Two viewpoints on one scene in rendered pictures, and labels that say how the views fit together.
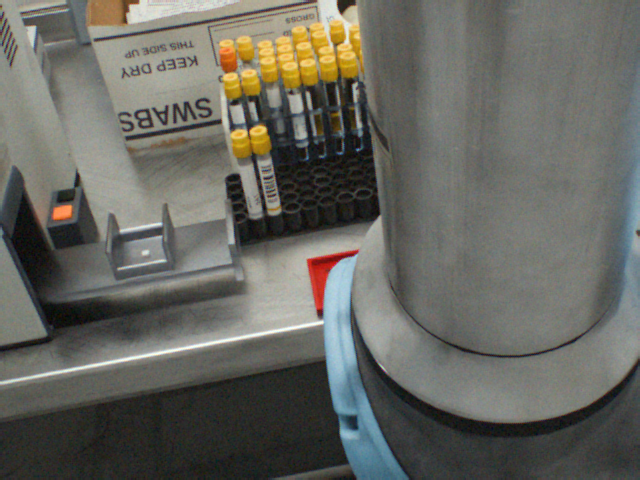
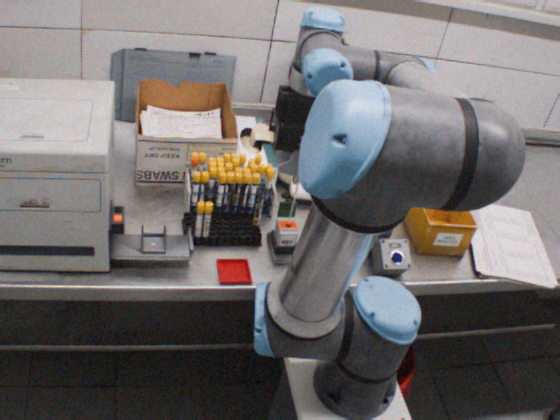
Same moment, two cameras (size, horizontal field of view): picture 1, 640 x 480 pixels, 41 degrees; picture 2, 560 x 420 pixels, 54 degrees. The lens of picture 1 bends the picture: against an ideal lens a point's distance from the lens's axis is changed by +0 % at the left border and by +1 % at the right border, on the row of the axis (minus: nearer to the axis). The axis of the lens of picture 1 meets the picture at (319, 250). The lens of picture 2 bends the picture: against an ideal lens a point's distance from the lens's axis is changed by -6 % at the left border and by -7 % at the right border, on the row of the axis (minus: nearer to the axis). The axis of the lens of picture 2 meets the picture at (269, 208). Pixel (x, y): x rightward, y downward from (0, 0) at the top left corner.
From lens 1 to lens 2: 53 cm
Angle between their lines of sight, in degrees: 12
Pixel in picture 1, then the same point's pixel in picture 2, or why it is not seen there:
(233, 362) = (182, 296)
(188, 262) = (171, 252)
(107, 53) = (142, 146)
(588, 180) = (334, 292)
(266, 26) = (212, 149)
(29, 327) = (104, 266)
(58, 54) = not seen: hidden behind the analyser
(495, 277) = (310, 305)
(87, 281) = (129, 252)
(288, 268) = (208, 261)
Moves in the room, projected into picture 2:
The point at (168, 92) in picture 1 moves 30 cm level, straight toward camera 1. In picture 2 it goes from (162, 166) to (185, 253)
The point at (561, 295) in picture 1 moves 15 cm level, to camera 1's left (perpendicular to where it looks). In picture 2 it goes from (323, 310) to (212, 310)
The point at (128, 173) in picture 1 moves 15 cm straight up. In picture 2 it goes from (136, 198) to (138, 146)
